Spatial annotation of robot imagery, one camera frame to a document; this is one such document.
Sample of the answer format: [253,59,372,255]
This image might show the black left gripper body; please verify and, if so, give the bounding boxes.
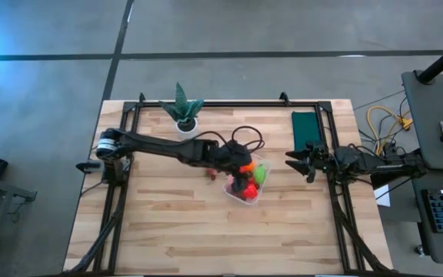
[205,138,254,179]

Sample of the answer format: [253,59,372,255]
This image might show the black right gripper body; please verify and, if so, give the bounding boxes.
[304,140,338,185]

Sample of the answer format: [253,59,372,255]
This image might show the black box beside arm base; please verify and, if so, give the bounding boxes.
[75,160,103,174]

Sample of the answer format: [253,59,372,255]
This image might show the clear plastic tupperware container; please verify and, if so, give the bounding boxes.
[222,153,273,205]

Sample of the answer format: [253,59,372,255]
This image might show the dark green cloth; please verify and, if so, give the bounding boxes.
[291,111,323,152]

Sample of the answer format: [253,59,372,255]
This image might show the snake plant in white pot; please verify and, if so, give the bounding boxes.
[158,82,206,140]

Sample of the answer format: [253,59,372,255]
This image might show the white paper sheet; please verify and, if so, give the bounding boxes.
[373,184,392,208]

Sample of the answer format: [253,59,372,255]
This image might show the grey side desk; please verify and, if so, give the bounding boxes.
[401,70,443,172]

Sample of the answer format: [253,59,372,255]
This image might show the grey keyboard desk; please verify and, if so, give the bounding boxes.
[411,177,443,267]

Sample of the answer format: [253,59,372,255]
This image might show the black pole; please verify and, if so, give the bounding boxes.
[416,35,443,85]

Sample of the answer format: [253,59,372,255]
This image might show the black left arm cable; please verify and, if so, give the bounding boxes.
[194,125,265,153]

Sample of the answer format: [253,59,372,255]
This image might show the black aluminium frame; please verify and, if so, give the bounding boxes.
[62,91,396,277]

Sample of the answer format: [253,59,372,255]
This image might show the yellow cable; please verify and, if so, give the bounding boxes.
[366,105,415,155]

